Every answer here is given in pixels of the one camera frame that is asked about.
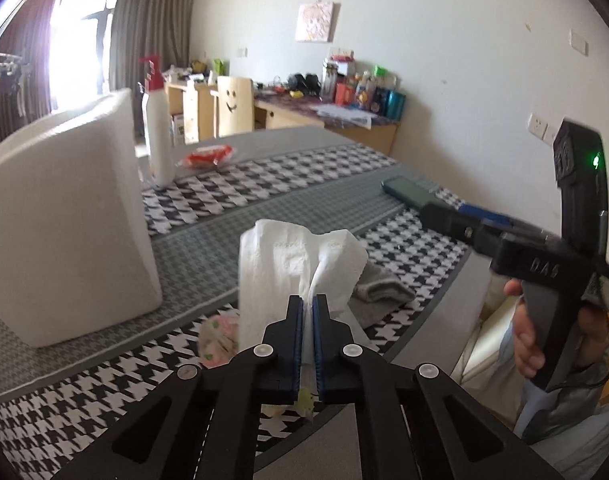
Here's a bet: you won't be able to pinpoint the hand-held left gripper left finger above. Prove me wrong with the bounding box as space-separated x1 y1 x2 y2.
49 296 304 480

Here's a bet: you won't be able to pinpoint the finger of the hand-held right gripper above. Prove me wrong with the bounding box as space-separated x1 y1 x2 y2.
457 202 565 244
419 202 506 261

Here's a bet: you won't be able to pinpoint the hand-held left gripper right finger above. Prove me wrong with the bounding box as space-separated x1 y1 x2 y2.
313 294 573 480

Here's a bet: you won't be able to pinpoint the white tissue paper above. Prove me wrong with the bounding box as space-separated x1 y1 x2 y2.
238 218 369 376

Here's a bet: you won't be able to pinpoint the floral plastic bag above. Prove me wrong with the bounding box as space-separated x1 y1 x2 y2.
197 310 318 421

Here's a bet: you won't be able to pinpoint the white foam box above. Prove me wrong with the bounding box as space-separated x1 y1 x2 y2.
0 87 164 348

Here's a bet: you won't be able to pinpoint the person's right forearm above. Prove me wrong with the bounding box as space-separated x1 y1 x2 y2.
515 350 609 461

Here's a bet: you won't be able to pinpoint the person's right hand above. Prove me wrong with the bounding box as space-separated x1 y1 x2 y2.
503 279 609 377

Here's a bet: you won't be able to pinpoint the dark smartphone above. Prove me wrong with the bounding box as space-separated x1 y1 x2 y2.
382 176 443 206

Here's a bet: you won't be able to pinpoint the grey cloth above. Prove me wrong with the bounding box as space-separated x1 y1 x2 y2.
347 262 416 330

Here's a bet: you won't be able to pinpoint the cream cushion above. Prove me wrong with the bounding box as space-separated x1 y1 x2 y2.
455 272 528 431

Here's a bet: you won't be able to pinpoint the wooden desk with patterned top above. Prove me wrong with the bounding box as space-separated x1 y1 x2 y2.
252 92 400 156

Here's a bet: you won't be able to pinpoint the printed papers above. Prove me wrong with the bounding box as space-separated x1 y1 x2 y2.
317 104 373 123

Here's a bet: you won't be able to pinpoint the row of bottles and cans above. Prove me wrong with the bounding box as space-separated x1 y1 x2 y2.
322 49 406 122

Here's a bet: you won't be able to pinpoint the black headphones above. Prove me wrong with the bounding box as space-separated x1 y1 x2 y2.
288 73 321 93

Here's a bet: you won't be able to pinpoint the red snack packet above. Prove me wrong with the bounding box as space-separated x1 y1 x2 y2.
179 144 238 168

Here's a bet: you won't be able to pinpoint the wooden chair with smiley face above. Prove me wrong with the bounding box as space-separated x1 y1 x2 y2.
215 76 252 138

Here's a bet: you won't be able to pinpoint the light wooden desk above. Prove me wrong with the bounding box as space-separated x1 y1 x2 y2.
163 80 220 146

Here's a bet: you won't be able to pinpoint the white spray bottle red trigger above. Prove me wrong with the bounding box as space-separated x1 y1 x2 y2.
137 54 176 186

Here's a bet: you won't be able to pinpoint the brown curtain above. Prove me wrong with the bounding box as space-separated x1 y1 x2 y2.
0 0 60 121
107 0 198 96

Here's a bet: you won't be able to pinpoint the glass balcony door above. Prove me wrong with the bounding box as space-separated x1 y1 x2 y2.
47 0 120 111

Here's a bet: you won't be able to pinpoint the white double wall socket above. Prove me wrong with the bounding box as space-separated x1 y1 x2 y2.
529 114 560 141

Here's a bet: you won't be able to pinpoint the pink cartoon wall picture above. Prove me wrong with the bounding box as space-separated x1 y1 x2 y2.
295 1 341 43

